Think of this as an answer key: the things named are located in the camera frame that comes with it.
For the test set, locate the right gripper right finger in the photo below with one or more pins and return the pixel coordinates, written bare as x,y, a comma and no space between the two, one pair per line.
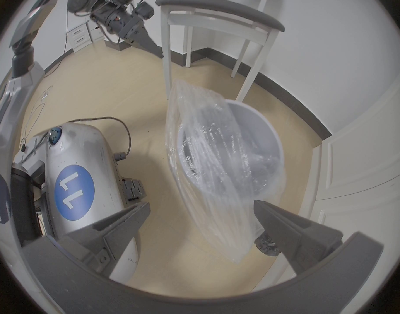
291,237

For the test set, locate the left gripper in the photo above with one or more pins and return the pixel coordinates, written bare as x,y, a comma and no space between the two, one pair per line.
121,25

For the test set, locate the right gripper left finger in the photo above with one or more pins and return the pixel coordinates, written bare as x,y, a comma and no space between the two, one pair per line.
115,237

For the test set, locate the clear plastic bag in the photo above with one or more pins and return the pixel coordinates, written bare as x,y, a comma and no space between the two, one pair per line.
219,208

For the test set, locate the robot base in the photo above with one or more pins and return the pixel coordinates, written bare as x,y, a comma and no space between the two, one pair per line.
88,149

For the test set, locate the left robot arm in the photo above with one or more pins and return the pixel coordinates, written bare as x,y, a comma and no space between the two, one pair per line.
33,21

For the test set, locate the white trash bin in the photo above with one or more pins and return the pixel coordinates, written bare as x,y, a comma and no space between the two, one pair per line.
252,123

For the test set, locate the white chest of drawers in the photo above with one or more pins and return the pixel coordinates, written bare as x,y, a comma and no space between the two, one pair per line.
79,39

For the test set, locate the white chair with grey seat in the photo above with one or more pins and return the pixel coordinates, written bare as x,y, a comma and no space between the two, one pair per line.
219,7

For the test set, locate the white wardrobe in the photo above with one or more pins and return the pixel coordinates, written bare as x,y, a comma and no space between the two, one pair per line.
367,159

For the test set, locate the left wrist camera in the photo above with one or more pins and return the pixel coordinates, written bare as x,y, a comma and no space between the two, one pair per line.
144,11

